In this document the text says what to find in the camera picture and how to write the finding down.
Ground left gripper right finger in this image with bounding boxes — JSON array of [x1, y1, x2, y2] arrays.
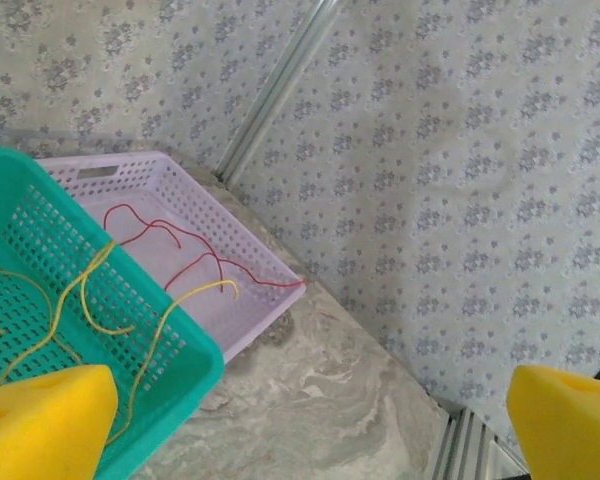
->
[[507, 364, 600, 480]]

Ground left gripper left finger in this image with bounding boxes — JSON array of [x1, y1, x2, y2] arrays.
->
[[0, 363, 119, 480]]

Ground yellow wire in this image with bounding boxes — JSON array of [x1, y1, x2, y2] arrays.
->
[[102, 278, 240, 446], [57, 238, 137, 337], [0, 267, 86, 391]]

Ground teal plastic basket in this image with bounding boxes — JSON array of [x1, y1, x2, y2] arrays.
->
[[0, 144, 226, 480]]

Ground red wire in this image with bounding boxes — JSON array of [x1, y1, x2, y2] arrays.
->
[[162, 251, 308, 294], [102, 202, 183, 250]]

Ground lilac plastic basket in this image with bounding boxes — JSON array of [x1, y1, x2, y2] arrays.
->
[[33, 149, 309, 365]]

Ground aluminium frame side rail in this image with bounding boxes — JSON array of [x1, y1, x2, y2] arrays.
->
[[427, 405, 531, 480]]

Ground aluminium frame post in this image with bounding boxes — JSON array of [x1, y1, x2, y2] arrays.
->
[[214, 0, 344, 187]]

